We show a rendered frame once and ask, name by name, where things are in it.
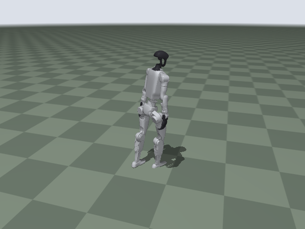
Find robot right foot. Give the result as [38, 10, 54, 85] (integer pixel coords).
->
[152, 161, 167, 168]

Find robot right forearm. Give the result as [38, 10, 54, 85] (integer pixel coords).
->
[161, 95, 169, 118]

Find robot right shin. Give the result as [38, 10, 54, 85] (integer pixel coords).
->
[154, 139, 164, 165]

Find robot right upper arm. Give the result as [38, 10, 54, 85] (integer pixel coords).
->
[159, 73, 169, 101]

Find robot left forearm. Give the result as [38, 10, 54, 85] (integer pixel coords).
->
[141, 88, 147, 105]

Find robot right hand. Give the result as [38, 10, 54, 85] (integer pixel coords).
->
[158, 114, 168, 130]

